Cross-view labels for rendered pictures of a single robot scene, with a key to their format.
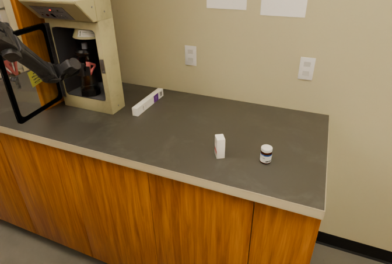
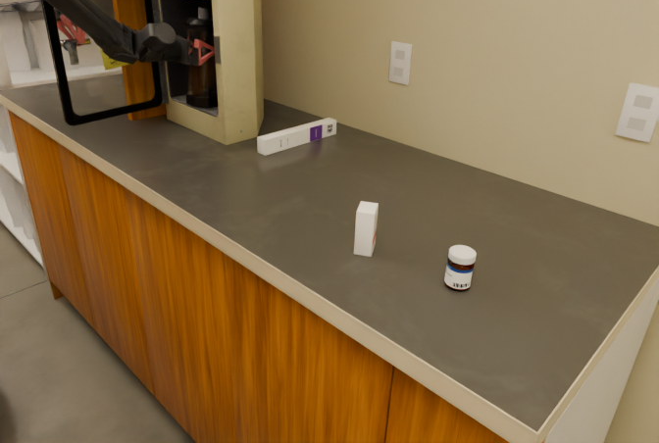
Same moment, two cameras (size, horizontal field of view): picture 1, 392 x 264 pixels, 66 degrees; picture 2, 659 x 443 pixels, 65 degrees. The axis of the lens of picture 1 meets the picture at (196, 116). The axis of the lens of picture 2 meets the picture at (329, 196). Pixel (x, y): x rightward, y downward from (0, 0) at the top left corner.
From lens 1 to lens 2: 0.44 m
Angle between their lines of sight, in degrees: 18
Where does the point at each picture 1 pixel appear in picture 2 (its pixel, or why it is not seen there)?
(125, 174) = (194, 248)
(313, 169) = (567, 332)
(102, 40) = (223, 0)
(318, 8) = not seen: outside the picture
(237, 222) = (361, 404)
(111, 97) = (227, 111)
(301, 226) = not seen: outside the picture
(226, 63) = (464, 85)
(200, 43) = (422, 39)
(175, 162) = (269, 239)
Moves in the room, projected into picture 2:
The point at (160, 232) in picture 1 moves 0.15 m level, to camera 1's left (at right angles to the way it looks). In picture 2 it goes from (239, 381) to (185, 364)
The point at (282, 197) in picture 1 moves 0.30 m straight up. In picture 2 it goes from (444, 368) to (480, 163)
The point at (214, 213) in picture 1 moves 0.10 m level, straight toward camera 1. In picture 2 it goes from (322, 369) to (295, 408)
